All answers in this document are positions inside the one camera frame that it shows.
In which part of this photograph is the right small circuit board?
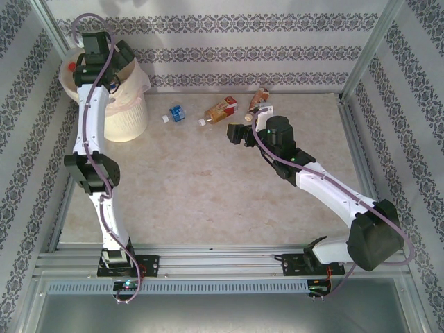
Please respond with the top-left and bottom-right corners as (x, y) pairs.
(307, 279), (333, 298)

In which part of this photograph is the aluminium mounting rail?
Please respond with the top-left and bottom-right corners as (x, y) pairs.
(36, 242), (409, 278)

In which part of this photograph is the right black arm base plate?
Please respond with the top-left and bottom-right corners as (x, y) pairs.
(281, 254), (346, 278)

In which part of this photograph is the aluminium side rail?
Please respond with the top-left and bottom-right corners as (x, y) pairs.
(48, 138), (79, 253)
(338, 93), (381, 205)

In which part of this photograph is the brown-label cream-capped bottle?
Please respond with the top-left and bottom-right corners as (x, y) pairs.
(244, 86), (271, 122)

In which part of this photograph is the left small circuit board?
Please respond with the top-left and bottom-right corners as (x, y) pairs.
(112, 280), (142, 292)

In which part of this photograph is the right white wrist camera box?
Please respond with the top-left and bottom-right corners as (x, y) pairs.
(257, 102), (275, 121)

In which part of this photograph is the white ribbed plastic bin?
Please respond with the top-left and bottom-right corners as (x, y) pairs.
(58, 48), (151, 144)

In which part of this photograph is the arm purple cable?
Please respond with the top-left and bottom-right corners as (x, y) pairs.
(71, 12), (143, 306)
(251, 107), (416, 299)

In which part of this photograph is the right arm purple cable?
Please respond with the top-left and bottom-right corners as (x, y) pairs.
(251, 107), (416, 299)

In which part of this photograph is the red and gold drink bottle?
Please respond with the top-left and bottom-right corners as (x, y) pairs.
(198, 96), (240, 128)

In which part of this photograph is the aluminium frame post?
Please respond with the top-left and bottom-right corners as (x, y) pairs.
(33, 0), (72, 63)
(339, 0), (409, 103)

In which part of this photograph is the blue-label white-capped water bottle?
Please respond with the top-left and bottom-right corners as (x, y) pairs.
(162, 105), (186, 125)

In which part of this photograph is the small circuit board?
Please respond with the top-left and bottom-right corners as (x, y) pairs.
(112, 280), (142, 292)
(307, 279), (333, 298)

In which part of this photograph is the grey metal panel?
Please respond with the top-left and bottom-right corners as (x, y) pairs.
(33, 293), (413, 333)

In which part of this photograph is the grey slotted cable duct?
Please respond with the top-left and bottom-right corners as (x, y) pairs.
(46, 280), (310, 296)

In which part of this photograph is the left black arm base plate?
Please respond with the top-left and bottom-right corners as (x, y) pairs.
(96, 255), (161, 278)

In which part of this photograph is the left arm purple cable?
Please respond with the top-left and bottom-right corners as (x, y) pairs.
(71, 12), (143, 306)

